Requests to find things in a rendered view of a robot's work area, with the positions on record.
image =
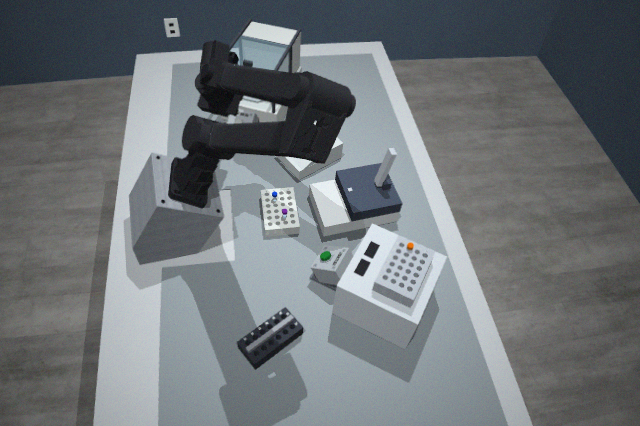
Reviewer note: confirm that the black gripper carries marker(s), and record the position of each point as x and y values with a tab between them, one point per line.
223	105

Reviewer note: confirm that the white block with round holes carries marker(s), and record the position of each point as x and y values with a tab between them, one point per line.
302	168

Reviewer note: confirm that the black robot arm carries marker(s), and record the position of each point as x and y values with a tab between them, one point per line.
310	97

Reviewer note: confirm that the grey bench mat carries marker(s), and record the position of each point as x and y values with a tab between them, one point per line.
335	373

